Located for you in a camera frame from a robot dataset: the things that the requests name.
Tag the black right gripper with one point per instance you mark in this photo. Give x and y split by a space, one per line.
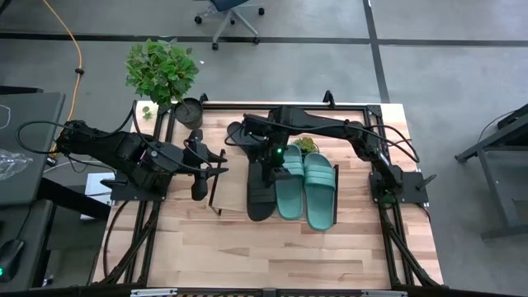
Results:
272 161

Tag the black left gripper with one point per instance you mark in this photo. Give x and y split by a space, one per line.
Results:
198 165

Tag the green rubber slide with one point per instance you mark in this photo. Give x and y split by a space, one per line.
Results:
319 194
288 198

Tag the black rubber slide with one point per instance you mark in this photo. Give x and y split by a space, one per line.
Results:
235 132
260 202

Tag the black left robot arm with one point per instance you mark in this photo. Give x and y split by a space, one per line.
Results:
123 152

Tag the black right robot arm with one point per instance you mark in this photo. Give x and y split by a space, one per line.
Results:
321 121

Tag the small green succulent plant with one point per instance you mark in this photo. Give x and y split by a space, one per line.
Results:
306 145

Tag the small green leaf sprig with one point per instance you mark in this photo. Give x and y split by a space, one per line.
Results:
146 112

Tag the leafy plant in black pot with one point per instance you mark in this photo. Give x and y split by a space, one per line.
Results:
161 70

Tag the white box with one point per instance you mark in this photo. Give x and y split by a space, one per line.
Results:
97 187

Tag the blue office chair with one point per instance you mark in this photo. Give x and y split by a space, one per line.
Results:
231 12

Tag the dark grey desk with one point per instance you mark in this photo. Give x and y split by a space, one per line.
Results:
29 165

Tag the black side table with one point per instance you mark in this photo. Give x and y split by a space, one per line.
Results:
24 222

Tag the clear plastic bag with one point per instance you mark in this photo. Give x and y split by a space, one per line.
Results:
12 163

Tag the black computer mouse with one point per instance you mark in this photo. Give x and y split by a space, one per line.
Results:
10 257

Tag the dark metal stand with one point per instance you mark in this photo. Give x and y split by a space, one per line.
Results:
503 165

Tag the wooden shelf with black frame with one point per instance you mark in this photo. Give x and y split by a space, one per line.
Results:
233 185

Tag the black aluminium table frame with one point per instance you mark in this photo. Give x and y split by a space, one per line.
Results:
231 106

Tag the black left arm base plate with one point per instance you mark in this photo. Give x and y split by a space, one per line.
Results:
123 194

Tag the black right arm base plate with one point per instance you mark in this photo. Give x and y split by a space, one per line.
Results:
410 181

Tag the silver metal bracket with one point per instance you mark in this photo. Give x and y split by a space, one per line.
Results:
383 293
152 292

